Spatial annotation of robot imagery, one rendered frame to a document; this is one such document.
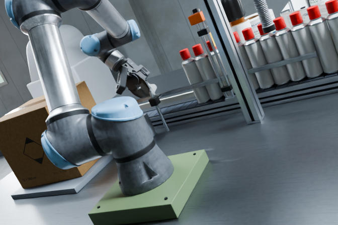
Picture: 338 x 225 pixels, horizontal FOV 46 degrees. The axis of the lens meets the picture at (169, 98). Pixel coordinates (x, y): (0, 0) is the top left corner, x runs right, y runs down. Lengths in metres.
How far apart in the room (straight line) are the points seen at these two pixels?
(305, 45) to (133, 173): 0.63
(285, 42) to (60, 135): 0.71
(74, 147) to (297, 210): 0.54
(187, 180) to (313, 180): 0.30
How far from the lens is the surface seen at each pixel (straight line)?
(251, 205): 0.87
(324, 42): 1.25
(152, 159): 1.01
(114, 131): 0.98
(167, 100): 1.58
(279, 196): 0.87
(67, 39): 4.42
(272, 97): 1.31
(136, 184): 1.01
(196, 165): 1.05
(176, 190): 0.96
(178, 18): 4.38
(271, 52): 1.29
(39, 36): 1.13
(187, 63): 1.40
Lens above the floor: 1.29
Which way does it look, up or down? 14 degrees down
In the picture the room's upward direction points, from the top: 24 degrees counter-clockwise
